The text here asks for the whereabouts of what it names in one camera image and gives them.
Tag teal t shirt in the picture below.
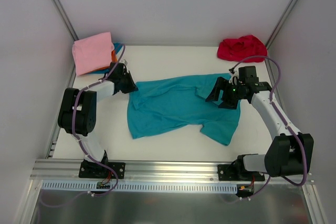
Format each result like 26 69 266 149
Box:
89 43 123 74
127 73 240 145

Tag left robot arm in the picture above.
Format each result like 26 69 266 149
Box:
58 60 138 177

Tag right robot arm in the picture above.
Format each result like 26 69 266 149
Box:
206 66 314 180

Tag folded orange t shirt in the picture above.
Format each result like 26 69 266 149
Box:
94 50 118 72

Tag folded teal t shirt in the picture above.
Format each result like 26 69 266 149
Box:
89 43 123 74

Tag crumpled red t shirt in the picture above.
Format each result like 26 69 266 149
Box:
217 35 268 63

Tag folded pink t shirt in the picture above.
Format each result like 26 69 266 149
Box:
72 32 114 76

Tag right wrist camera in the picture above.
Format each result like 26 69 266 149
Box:
229 69 239 86

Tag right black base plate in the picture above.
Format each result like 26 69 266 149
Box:
217 163 265 182

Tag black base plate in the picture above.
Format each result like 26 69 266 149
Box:
78 160 125 179
217 163 265 182

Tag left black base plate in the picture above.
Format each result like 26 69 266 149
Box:
78 160 125 179

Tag aluminium mounting rail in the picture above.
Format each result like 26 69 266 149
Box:
29 158 314 183

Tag right aluminium frame post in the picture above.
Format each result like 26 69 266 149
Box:
265 0 316 47

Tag aluminium frame post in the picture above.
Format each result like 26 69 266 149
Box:
265 0 316 47
51 0 78 41

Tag left aluminium frame post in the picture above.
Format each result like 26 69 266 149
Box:
51 0 78 41

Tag white slotted cable duct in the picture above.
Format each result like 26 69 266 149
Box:
41 180 238 194

